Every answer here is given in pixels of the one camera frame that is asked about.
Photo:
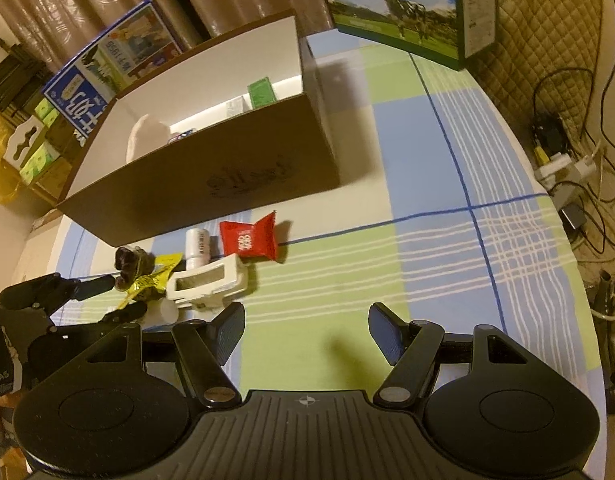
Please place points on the white plastic holder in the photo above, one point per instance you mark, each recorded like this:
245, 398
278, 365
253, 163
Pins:
222, 280

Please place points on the dark blue milk carton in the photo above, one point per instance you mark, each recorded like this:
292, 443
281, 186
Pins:
87, 90

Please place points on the blue white wipes packet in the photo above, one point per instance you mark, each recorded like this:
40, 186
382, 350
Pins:
180, 136

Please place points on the white power strip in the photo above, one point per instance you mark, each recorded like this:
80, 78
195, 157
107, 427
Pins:
552, 167

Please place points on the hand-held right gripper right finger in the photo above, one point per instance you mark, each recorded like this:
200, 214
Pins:
385, 332

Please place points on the white cloth ball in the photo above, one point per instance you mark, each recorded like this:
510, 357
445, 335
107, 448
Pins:
145, 135

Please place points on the red snack packet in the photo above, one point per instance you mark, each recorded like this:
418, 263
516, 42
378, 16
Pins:
247, 237

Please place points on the checkered tablecloth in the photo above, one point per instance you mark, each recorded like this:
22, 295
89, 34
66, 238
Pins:
437, 260

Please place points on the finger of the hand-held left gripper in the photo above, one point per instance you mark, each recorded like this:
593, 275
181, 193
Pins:
125, 312
57, 287

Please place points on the white carry carton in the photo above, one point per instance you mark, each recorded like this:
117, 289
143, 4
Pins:
12, 157

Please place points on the light blue cow milk carton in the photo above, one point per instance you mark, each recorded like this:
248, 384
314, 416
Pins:
387, 10

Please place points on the green and white box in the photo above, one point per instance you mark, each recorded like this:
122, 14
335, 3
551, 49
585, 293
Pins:
261, 92

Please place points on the black power adapter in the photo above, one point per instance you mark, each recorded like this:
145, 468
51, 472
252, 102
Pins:
550, 132

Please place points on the stack of green tissue packs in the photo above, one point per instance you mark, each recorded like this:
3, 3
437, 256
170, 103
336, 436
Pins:
37, 160

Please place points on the quilted chair cover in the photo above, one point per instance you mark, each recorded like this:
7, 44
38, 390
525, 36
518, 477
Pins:
537, 35

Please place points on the small white bottle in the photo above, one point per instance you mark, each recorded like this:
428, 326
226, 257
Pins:
197, 247

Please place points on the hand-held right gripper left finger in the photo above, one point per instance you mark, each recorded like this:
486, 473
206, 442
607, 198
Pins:
230, 332

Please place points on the grey power adapter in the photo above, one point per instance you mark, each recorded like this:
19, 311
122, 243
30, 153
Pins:
572, 215

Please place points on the yellow plastic bag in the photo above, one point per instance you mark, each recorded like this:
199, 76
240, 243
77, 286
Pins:
0, 170

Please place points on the long white box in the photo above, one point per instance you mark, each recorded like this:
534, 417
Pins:
236, 107

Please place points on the brown cardboard box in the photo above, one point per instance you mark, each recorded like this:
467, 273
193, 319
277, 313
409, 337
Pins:
212, 160

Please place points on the yellow-green packet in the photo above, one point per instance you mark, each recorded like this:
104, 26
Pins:
157, 275

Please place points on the beige patterned bed sheet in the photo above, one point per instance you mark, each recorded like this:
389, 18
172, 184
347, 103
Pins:
32, 260

